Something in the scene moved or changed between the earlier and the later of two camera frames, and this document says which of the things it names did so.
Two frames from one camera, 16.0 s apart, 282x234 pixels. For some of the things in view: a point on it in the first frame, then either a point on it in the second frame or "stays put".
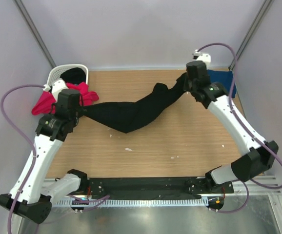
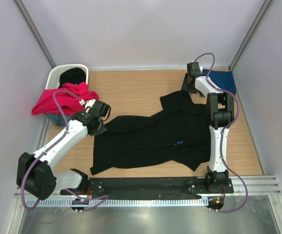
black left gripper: (80, 109) -> (100, 130)
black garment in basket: (74, 75) stays put
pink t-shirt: (45, 104) stays put
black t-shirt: (124, 116) -> (178, 132)
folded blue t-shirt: (225, 77) stays put
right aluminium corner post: (261, 12) stays put
